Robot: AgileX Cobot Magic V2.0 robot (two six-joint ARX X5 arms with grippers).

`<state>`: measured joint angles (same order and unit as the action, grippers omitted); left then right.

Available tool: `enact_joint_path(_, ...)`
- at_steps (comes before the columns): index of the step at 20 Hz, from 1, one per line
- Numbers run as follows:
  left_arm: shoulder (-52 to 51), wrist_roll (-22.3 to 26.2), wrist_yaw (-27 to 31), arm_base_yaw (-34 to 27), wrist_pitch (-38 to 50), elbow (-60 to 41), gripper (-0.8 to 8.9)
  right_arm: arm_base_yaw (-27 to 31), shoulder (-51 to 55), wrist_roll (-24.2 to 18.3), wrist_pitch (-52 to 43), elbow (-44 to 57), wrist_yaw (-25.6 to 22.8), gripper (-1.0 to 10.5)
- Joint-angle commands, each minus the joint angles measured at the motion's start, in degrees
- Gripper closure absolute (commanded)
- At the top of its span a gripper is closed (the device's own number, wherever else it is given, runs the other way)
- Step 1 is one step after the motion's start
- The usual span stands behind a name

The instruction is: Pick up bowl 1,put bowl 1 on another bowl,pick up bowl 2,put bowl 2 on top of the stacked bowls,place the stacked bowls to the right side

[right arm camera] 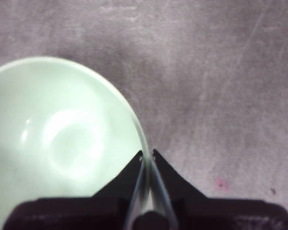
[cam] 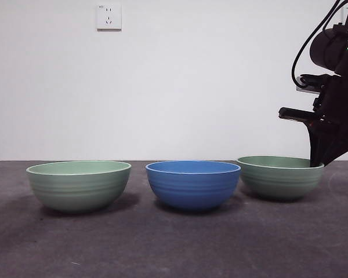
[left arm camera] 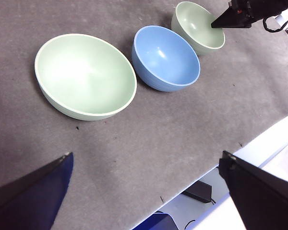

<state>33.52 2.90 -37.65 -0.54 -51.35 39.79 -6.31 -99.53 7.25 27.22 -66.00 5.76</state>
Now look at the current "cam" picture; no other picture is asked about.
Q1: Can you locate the green ribbed bowl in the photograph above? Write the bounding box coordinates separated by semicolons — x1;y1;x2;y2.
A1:
237;155;325;202
26;160;132;214

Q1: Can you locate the blue ribbed bowl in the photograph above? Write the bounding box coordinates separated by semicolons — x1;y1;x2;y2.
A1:
145;160;241;211

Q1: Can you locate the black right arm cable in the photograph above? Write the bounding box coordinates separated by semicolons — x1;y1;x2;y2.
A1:
291;0;343;87
321;0;348;31

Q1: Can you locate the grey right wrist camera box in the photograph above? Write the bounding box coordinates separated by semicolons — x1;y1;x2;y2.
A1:
295;74;322;94

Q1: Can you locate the white wall socket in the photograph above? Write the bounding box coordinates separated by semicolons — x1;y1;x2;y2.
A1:
97;4;122;32

